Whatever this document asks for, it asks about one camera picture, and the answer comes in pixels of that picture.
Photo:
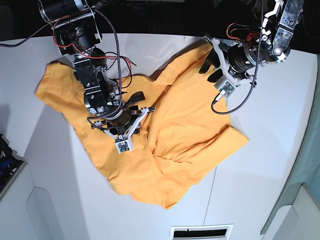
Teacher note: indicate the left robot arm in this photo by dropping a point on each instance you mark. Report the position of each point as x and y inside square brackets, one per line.
[268, 42]

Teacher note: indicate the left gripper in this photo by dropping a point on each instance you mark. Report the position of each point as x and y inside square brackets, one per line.
[233, 62]

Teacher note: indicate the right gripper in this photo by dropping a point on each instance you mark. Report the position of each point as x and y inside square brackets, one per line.
[126, 122]

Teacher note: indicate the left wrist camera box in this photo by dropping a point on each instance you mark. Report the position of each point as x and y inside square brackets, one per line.
[225, 87]

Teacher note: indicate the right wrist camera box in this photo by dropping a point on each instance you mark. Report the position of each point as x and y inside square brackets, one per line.
[124, 145]

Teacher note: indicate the yellow t-shirt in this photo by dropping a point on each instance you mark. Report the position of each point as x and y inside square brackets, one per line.
[178, 144]

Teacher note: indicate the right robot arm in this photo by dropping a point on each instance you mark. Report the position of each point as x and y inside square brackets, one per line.
[75, 33]

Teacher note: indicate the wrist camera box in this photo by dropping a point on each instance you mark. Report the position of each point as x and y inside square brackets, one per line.
[225, 87]
[124, 145]

